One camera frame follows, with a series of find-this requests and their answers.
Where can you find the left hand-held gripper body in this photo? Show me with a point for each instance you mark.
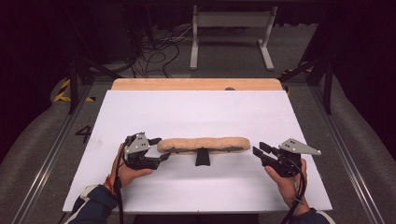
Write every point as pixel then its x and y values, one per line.
pixel 138 149

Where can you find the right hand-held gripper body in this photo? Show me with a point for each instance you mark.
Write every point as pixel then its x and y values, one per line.
pixel 292 149

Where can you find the tan fleece pad black backing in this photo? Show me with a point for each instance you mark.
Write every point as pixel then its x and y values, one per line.
pixel 204 144

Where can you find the person's left hand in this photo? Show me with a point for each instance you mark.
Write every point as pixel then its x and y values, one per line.
pixel 129 175

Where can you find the person's right hand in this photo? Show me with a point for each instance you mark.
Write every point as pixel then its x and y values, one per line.
pixel 288 186

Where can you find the white board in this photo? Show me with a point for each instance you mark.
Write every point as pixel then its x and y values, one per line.
pixel 186 112

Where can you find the wooden table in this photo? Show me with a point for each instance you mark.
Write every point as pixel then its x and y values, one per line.
pixel 193 84

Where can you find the black metal stand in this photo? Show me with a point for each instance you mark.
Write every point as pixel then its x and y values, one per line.
pixel 74 84
pixel 327 84

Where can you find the yellow black floor tape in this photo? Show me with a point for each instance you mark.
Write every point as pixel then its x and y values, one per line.
pixel 63 93

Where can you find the dark curtain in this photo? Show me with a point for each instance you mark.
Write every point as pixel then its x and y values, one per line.
pixel 28 62
pixel 367 77

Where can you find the white metal stand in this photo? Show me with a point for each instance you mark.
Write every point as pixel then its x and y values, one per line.
pixel 232 20

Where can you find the aluminium rail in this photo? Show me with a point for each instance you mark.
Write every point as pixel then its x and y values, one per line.
pixel 53 155
pixel 348 155

